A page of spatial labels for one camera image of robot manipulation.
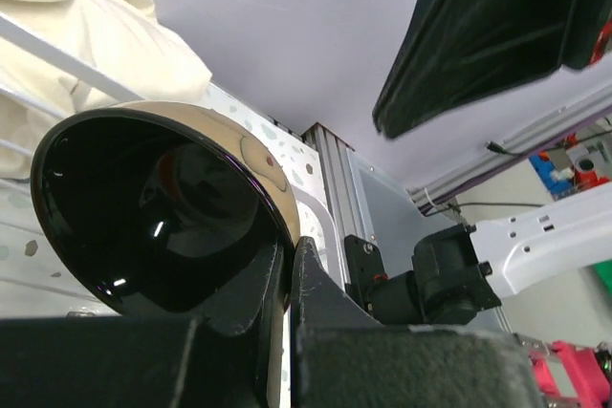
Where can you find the white wire dish rack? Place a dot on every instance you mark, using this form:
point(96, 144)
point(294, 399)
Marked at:
point(86, 67)

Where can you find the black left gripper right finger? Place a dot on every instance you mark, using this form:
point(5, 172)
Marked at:
point(342, 357)

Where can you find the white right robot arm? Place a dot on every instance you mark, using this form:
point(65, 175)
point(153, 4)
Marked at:
point(460, 271)

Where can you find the black glazed tan bowl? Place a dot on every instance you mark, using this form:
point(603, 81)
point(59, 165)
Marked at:
point(154, 206)

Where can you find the cream cloth on table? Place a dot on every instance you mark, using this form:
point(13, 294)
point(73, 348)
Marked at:
point(120, 38)

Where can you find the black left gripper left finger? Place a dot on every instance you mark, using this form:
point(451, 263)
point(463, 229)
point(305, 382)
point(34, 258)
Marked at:
point(204, 331)

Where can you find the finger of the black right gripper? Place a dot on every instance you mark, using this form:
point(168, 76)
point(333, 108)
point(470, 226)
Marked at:
point(458, 51)

